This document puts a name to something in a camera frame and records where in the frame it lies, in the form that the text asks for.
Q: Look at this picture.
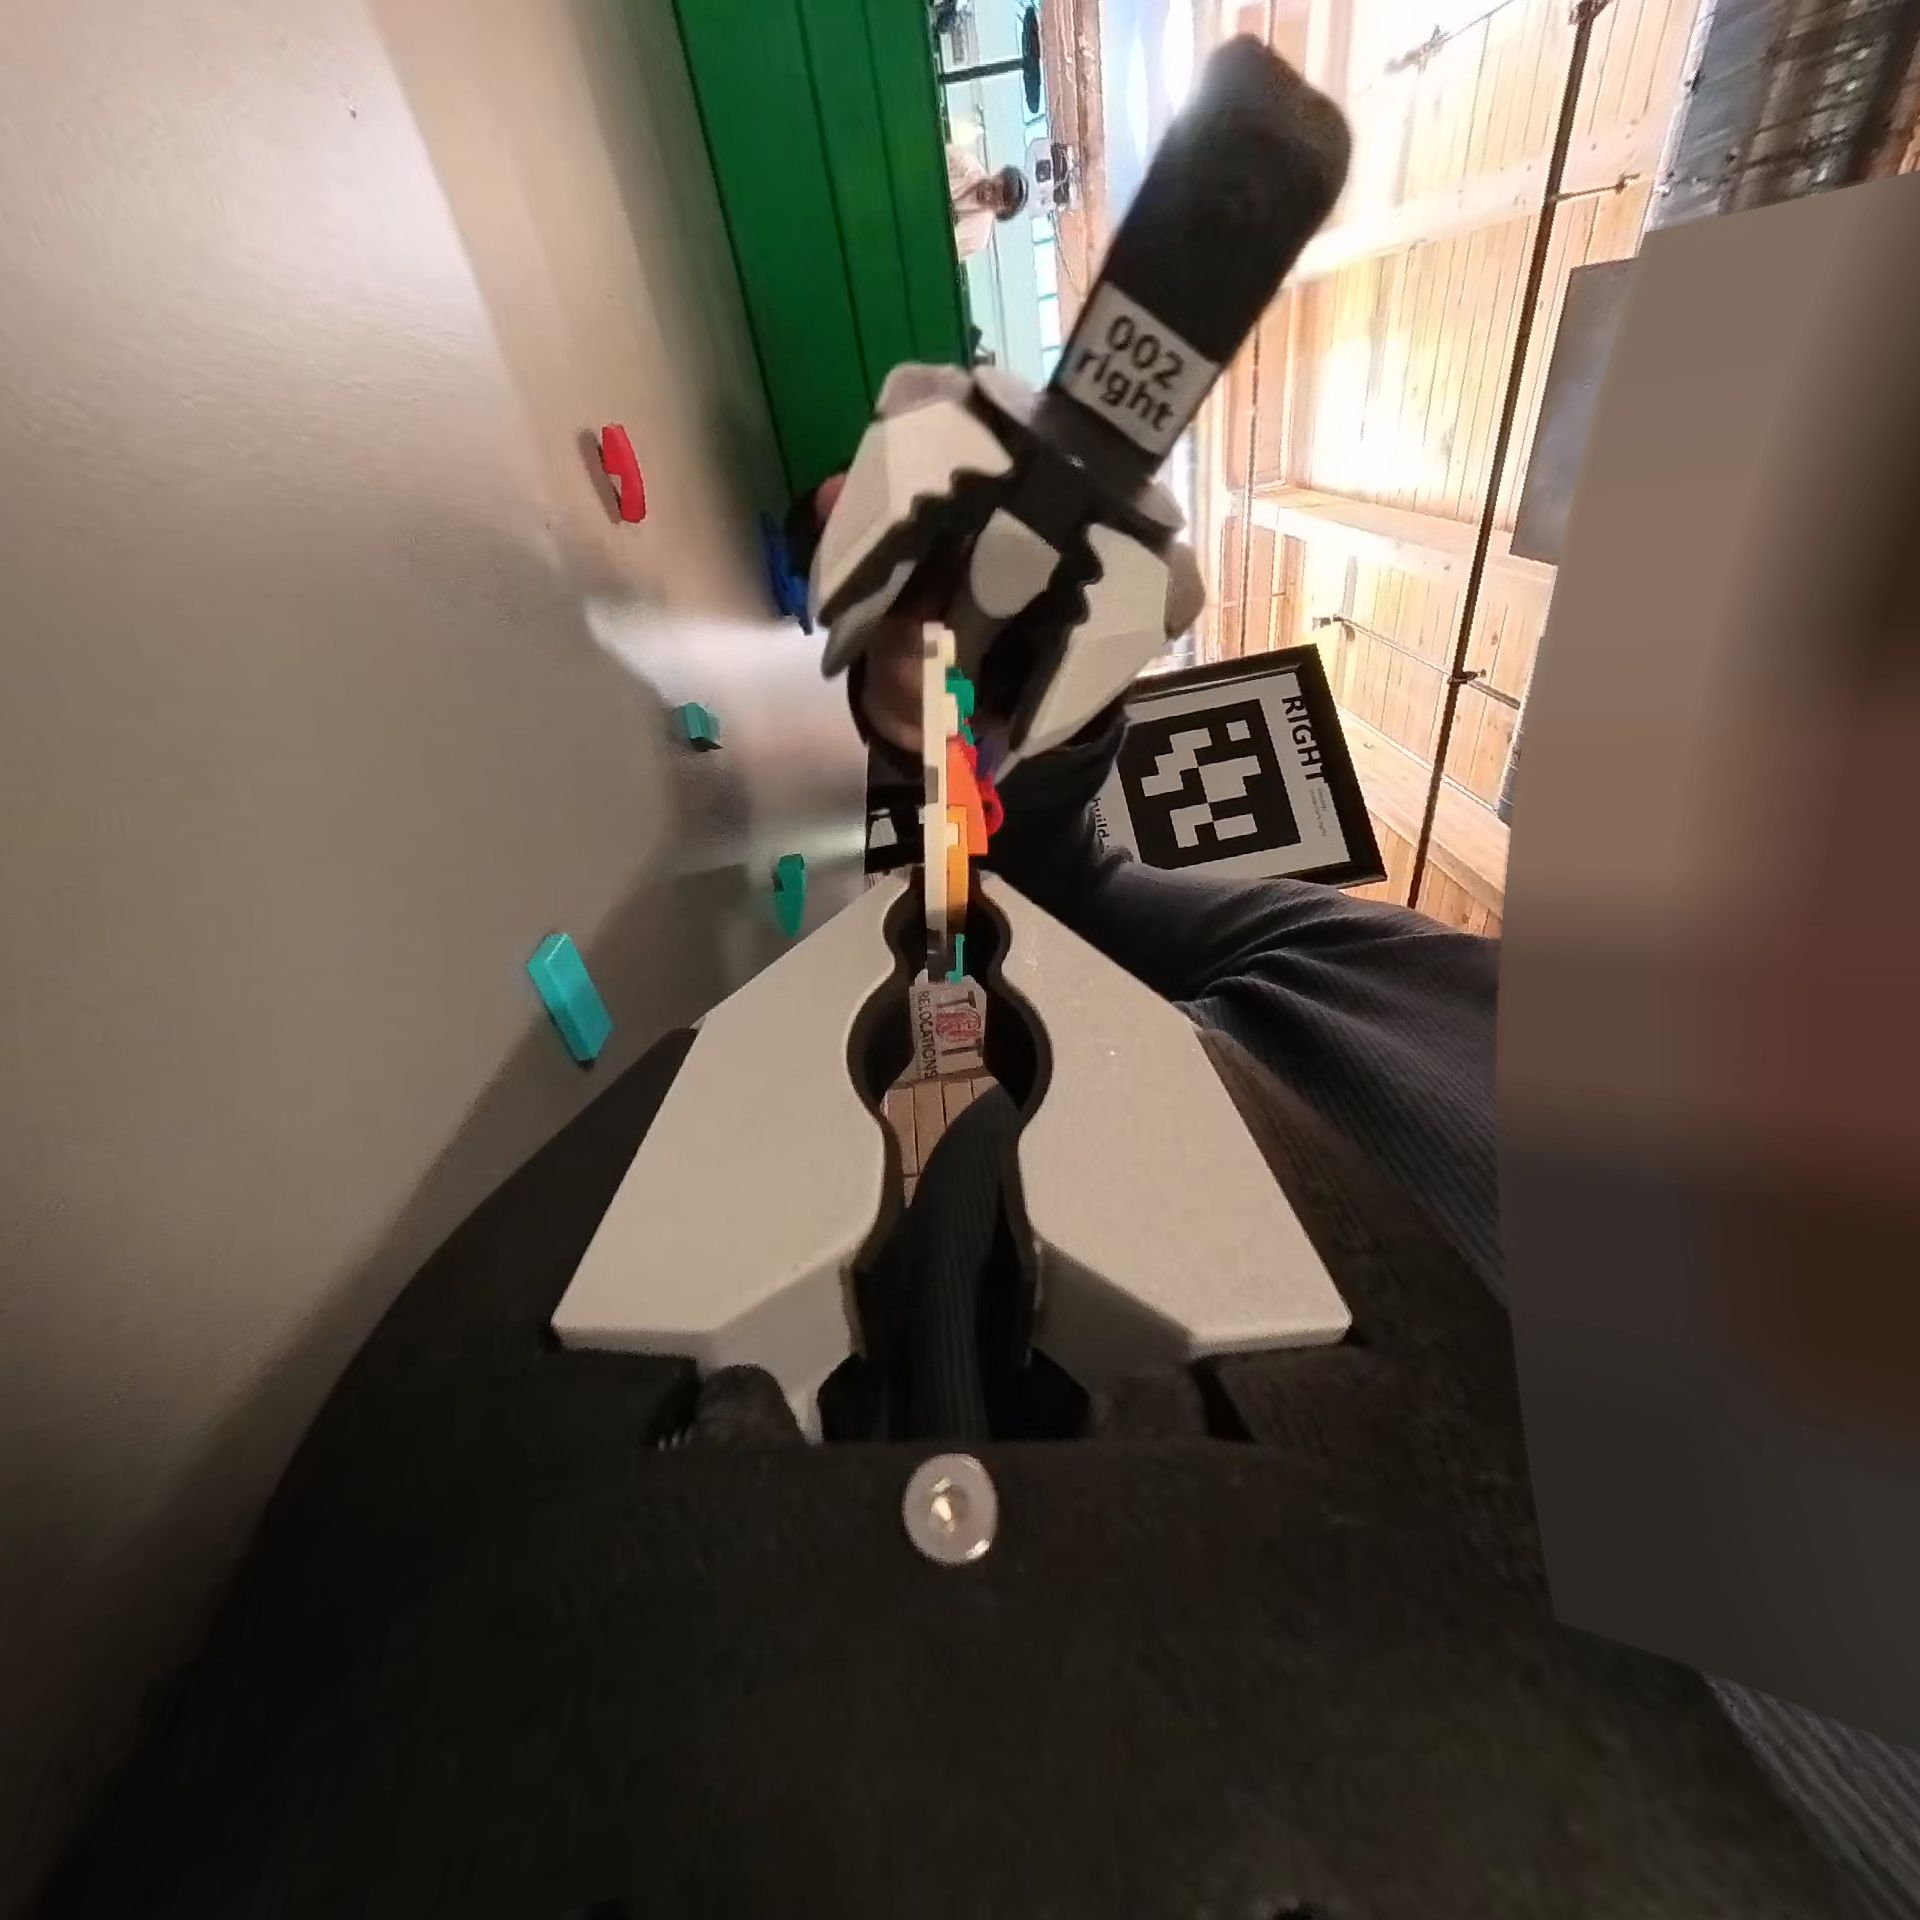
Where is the white lego model with coloured bricks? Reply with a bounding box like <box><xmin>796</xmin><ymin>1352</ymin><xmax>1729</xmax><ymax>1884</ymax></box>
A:
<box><xmin>919</xmin><ymin>630</ymin><xmax>1004</xmax><ymax>976</ymax></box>

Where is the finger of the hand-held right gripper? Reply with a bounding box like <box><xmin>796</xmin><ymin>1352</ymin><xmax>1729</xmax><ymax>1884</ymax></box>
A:
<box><xmin>815</xmin><ymin>364</ymin><xmax>1057</xmax><ymax>682</ymax></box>
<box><xmin>967</xmin><ymin>508</ymin><xmax>1207</xmax><ymax>761</ymax></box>

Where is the long teal lego tile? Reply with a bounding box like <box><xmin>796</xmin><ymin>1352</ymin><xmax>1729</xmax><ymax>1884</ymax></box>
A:
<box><xmin>527</xmin><ymin>931</ymin><xmax>615</xmax><ymax>1068</ymax></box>

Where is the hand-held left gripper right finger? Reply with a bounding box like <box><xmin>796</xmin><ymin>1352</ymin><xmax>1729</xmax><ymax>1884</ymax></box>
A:
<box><xmin>961</xmin><ymin>870</ymin><xmax>1356</xmax><ymax>1438</ymax></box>

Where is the person's right hand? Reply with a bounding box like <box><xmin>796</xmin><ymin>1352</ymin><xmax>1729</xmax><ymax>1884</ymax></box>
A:
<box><xmin>817</xmin><ymin>477</ymin><xmax>964</xmax><ymax>754</ymax></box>

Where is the black framed marker sign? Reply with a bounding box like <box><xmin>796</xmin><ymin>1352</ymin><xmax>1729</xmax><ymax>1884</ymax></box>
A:
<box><xmin>1100</xmin><ymin>644</ymin><xmax>1385</xmax><ymax>890</ymax></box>

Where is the stack of green storage bins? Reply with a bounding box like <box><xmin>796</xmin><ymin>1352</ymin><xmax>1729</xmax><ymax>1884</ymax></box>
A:
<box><xmin>672</xmin><ymin>0</ymin><xmax>982</xmax><ymax>508</ymax></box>

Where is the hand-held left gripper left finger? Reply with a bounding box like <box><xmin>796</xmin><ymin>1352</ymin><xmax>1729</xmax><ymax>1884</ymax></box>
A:
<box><xmin>552</xmin><ymin>874</ymin><xmax>921</xmax><ymax>1442</ymax></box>

